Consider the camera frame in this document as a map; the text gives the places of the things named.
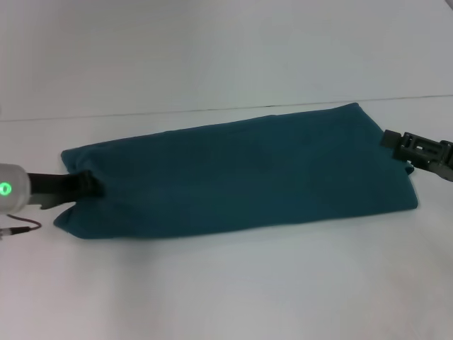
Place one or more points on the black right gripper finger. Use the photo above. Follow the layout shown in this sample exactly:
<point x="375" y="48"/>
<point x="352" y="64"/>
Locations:
<point x="410" y="147"/>

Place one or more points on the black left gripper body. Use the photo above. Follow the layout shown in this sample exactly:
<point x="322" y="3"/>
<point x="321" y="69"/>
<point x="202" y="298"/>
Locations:
<point x="53" y="189"/>

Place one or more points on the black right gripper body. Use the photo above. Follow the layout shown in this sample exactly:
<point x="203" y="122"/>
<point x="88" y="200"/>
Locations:
<point x="446" y="161"/>

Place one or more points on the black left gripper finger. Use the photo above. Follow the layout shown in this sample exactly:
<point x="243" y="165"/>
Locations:
<point x="90" y="184"/>

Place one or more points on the teal t-shirt with FREE print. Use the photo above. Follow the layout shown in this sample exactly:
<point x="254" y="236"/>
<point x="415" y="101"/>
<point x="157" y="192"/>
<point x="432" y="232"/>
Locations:
<point x="240" y="177"/>

